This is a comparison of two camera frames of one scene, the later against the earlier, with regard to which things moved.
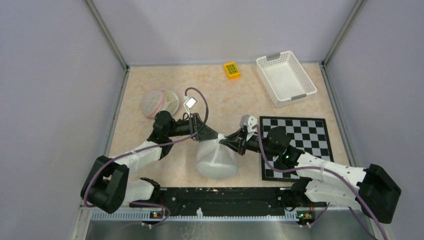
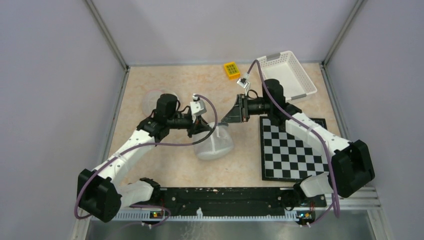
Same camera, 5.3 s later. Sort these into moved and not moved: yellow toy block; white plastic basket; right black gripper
Moved: right black gripper
Not moved: white plastic basket; yellow toy block
